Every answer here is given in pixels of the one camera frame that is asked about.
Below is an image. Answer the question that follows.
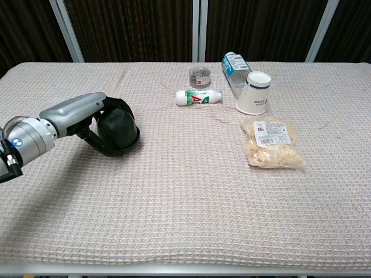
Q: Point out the black upside-down bowl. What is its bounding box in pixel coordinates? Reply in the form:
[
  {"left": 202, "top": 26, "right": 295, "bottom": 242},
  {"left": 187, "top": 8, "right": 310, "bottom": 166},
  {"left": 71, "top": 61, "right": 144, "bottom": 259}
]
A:
[{"left": 97, "top": 107, "right": 141, "bottom": 157}]

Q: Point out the beige waffle tablecloth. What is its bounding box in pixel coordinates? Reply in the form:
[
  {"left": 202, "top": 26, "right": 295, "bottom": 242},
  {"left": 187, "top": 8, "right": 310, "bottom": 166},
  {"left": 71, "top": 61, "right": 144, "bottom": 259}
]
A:
[{"left": 0, "top": 61, "right": 371, "bottom": 269}]

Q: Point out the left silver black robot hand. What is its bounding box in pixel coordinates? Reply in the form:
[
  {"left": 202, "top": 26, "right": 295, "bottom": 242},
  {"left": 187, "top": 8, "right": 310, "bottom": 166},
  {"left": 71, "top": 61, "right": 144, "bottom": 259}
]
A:
[{"left": 39, "top": 92, "right": 137, "bottom": 158}]

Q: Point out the small white green-label bottle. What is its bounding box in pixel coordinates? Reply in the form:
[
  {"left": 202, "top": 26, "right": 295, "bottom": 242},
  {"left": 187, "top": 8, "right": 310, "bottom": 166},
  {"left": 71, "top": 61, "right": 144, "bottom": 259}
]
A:
[{"left": 176, "top": 89, "right": 224, "bottom": 107}]

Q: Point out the round clear pin box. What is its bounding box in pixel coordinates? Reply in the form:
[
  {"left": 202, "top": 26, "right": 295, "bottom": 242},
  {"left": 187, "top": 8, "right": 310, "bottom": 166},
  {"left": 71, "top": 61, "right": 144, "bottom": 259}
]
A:
[{"left": 188, "top": 67, "right": 212, "bottom": 89}]

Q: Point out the clear bag of snacks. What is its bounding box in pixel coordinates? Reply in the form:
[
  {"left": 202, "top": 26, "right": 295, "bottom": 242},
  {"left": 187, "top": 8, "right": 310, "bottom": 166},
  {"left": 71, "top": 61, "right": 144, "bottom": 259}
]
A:
[{"left": 239, "top": 115, "right": 307, "bottom": 170}]

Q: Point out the clear blue-label water bottle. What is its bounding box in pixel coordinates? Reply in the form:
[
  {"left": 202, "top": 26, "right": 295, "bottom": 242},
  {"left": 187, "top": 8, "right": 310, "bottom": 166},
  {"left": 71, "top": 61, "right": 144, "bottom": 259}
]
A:
[{"left": 221, "top": 52, "right": 253, "bottom": 101}]

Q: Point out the white paper cup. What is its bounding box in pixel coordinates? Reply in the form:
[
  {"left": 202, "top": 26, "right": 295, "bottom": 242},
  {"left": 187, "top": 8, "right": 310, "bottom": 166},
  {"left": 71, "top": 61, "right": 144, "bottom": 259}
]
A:
[{"left": 235, "top": 71, "right": 272, "bottom": 115}]

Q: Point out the grey aluminium frame post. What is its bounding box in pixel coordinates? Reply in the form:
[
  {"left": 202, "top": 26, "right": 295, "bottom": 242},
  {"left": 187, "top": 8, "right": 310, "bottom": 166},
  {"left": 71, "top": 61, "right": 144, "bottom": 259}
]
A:
[
  {"left": 192, "top": 0, "right": 209, "bottom": 63},
  {"left": 305, "top": 0, "right": 340, "bottom": 63},
  {"left": 48, "top": 0, "right": 85, "bottom": 63}
]

